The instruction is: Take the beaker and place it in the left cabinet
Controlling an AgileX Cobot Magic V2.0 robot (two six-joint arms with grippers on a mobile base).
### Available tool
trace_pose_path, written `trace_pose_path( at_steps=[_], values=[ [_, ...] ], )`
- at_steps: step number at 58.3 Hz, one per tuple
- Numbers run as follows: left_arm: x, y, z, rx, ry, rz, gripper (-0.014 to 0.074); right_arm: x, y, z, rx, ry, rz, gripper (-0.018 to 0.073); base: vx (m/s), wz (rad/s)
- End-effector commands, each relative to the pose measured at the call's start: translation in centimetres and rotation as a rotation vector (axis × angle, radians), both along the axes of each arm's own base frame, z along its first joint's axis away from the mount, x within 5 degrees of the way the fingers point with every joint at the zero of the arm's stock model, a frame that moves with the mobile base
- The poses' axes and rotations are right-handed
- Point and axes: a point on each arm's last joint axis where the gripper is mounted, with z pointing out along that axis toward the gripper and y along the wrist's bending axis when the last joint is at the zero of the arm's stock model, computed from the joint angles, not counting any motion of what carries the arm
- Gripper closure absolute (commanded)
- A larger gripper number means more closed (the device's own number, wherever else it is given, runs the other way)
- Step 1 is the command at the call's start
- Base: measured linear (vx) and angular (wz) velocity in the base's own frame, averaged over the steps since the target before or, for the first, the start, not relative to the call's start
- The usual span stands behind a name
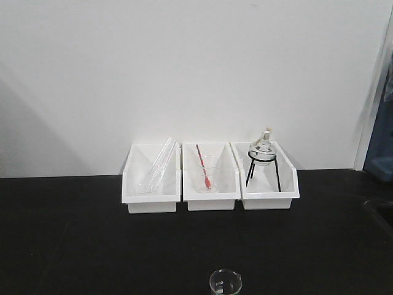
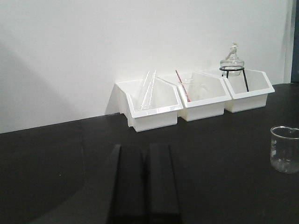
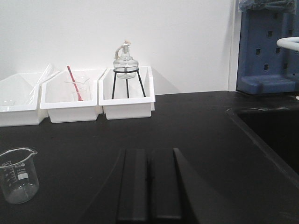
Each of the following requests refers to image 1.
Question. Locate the glass alcohol lamp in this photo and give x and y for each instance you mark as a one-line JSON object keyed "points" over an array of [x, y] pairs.
{"points": [[261, 150]]}

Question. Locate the right white storage bin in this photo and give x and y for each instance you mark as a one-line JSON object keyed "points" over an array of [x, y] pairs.
{"points": [[272, 186]]}

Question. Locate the black wire tripod stand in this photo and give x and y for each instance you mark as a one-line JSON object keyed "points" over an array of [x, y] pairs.
{"points": [[252, 172]]}

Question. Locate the white storage bin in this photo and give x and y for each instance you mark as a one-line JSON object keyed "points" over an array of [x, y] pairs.
{"points": [[272, 186], [214, 155], [138, 162]]}

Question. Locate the clear glass beaker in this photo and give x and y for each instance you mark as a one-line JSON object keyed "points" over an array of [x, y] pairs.
{"points": [[225, 281]]}

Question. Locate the glass test tube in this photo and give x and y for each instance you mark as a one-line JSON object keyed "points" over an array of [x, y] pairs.
{"points": [[163, 162], [149, 184]]}

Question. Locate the middle white storage bin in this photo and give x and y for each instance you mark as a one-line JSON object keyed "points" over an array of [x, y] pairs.
{"points": [[214, 155]]}

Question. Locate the red glass dropper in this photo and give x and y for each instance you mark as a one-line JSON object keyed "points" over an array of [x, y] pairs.
{"points": [[206, 179]]}

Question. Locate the blue object at right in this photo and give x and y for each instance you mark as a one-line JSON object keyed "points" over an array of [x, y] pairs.
{"points": [[378, 161]]}

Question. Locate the left white storage bin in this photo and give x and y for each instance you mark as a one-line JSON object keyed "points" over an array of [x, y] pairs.
{"points": [[138, 162]]}

